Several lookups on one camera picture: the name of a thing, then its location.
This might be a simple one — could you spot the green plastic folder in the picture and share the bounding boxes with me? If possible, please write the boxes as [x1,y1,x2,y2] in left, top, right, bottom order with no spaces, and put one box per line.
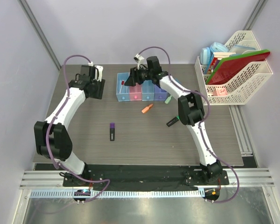
[204,49,270,84]

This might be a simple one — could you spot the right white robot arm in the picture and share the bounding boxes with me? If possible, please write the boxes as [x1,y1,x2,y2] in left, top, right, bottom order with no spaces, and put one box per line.
[125,54,223,184]

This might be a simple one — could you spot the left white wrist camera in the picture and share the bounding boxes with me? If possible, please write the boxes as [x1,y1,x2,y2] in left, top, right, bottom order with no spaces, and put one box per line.
[88,62,104,82]

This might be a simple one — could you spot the light blue drawer box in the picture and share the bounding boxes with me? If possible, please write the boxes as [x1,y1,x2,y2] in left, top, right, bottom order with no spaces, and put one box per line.
[141,80,154,101]
[116,72,130,102]

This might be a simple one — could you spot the white mesh file organizer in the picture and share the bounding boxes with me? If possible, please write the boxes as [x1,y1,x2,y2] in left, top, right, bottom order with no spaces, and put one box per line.
[195,30,273,105]

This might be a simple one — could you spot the purple capped black highlighter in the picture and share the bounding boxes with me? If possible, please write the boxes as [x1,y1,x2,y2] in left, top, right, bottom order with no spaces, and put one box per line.
[109,123,115,141]

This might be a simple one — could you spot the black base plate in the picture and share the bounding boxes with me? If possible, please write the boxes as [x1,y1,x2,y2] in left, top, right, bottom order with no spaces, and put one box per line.
[35,163,229,187]

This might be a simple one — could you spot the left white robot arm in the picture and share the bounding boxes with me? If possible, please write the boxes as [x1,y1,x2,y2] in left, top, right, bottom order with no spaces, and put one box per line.
[34,63,105,186]

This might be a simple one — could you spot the aluminium rail frame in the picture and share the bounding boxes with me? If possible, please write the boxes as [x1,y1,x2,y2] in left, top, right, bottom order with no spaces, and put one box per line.
[19,101,280,224]

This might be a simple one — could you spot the pink eraser box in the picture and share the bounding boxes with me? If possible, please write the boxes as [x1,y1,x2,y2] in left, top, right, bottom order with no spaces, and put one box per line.
[213,87,228,97]

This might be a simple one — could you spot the pink plastic drawer box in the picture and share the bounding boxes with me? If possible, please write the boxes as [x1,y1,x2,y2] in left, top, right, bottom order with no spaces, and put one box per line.
[129,84,142,101]

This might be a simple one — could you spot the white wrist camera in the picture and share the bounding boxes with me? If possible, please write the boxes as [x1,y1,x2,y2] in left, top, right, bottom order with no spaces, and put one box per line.
[133,54,146,70]
[88,62,104,82]

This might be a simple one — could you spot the green capped black highlighter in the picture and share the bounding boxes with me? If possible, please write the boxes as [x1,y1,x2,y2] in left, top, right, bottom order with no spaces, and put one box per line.
[166,116,180,127]

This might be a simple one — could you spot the blue headphones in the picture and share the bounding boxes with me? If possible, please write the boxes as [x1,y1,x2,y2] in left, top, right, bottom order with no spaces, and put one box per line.
[199,42,229,65]

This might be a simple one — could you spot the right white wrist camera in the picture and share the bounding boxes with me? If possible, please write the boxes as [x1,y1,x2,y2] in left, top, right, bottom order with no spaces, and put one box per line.
[133,54,146,70]

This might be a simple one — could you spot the white slotted cable duct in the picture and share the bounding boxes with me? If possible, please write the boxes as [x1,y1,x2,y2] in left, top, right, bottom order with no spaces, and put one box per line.
[30,188,205,199]

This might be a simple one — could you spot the stack of books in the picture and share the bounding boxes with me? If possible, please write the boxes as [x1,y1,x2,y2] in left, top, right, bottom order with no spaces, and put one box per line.
[204,52,236,75]

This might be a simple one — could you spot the red plastic folder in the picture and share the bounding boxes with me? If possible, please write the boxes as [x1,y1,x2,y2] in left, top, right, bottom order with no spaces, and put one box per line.
[206,51,271,85]

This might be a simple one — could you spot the purple plastic drawer box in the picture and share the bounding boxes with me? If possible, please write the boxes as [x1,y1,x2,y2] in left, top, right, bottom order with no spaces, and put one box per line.
[154,85,168,101]

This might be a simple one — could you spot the red whiteboard marker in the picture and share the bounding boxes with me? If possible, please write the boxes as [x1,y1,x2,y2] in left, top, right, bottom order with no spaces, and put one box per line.
[119,80,125,94]

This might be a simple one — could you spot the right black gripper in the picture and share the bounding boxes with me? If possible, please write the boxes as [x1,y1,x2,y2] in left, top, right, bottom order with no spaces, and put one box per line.
[124,65,153,87]

